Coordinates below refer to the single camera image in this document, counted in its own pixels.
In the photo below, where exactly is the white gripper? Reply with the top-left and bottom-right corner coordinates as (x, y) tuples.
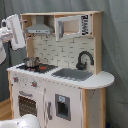
(1, 14), (25, 50)

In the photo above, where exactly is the white toy microwave door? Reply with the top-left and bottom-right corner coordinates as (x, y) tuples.
(55, 14), (92, 41)

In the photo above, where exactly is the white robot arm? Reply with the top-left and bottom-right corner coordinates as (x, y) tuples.
(0, 14), (41, 128)

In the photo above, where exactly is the wooden toy kitchen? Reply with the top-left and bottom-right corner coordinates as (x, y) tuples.
(8, 11), (114, 128)

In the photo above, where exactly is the small metal pot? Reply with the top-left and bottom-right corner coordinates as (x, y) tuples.
(23, 57), (40, 67)

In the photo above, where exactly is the grey range hood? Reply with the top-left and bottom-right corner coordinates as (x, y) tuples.
(25, 16), (53, 35)

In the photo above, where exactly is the black toy stovetop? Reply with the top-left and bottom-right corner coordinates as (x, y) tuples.
(19, 63), (56, 73)

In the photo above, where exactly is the red left stove knob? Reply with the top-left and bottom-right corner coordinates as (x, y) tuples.
(12, 76), (19, 83)

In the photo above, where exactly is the red stove knob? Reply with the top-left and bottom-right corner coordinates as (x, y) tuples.
(32, 82), (37, 88)
(12, 76), (19, 83)

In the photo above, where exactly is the red right stove knob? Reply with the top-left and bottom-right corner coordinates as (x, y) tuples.
(32, 82), (37, 88)

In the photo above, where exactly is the white oven door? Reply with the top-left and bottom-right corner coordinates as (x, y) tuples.
(12, 88), (44, 128)

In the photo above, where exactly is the grey toy sink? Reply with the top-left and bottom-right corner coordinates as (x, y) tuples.
(53, 68), (93, 81)

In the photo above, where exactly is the black toy faucet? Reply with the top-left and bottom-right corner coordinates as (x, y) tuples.
(76, 51), (94, 70)

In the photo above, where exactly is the white cabinet door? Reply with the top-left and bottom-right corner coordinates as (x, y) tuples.
(46, 87), (82, 128)

